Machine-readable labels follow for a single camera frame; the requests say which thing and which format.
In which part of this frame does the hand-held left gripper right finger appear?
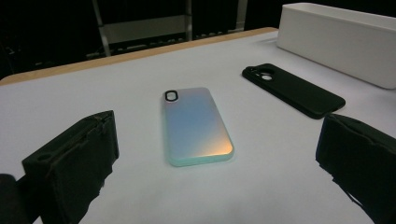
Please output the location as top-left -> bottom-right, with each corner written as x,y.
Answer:
315,113 -> 396,224

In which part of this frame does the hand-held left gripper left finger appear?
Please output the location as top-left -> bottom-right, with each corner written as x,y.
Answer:
21,109 -> 120,224

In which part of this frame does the black phone case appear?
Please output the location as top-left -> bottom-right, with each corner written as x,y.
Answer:
241,63 -> 347,120

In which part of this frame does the white rectangular box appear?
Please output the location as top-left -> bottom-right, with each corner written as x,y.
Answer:
276,2 -> 396,91

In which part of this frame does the iridescent phone case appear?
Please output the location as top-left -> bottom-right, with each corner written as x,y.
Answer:
162,87 -> 235,168

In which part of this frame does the white table mat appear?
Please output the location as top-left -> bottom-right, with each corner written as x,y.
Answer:
0,30 -> 396,224

